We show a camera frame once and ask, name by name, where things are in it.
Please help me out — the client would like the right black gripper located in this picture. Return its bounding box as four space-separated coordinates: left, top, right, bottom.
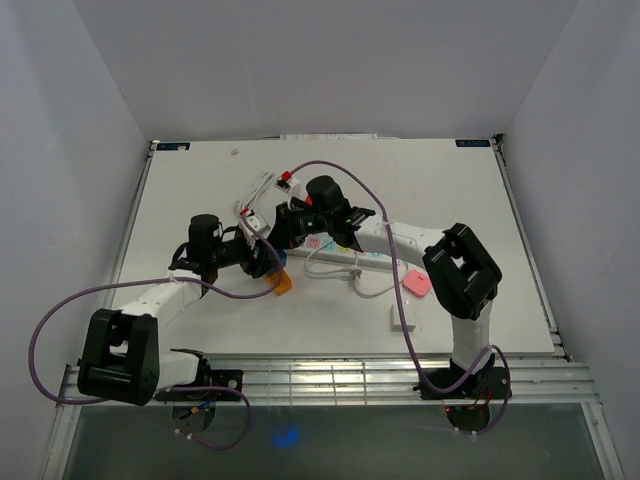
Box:
265 201 332 250

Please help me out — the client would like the blue cube plug adapter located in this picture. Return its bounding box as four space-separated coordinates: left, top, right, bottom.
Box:
275 249 288 271

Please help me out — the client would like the orange power strip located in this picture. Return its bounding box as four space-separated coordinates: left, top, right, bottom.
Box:
265 270 293 296

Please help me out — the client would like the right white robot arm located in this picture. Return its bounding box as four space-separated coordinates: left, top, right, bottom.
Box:
268 172 502 397

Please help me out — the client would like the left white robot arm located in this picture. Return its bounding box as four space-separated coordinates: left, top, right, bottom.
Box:
77 210 283 406

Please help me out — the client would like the pink flat plug adapter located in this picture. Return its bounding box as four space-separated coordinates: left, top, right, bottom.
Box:
402 269 432 298

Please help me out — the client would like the white multicolour power strip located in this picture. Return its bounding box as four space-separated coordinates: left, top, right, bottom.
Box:
288 233 391 270

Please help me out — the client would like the white charger block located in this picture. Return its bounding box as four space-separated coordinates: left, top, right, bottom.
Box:
389 303 418 333

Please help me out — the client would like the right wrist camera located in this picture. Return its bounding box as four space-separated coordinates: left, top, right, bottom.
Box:
274 171 302 198

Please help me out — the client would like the white coiled cable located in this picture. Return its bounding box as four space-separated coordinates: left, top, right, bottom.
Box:
233 170 279 214

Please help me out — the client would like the white power strip cable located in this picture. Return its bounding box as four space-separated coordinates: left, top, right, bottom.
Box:
303 244 412 300

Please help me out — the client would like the aluminium frame rail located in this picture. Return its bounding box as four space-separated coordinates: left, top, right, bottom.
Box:
57 352 601 409

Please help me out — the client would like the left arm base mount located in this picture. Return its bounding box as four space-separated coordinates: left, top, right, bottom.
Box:
154 349 244 403

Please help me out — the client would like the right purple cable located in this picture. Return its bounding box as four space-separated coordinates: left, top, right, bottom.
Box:
284 159 514 435

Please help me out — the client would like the purple cable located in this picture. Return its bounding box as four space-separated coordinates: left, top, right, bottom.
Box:
284 159 514 435
28 234 286 451

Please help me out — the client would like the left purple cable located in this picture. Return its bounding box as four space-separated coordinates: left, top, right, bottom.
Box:
28 234 286 451

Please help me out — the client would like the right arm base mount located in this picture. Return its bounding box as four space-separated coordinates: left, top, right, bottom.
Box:
410 364 514 404

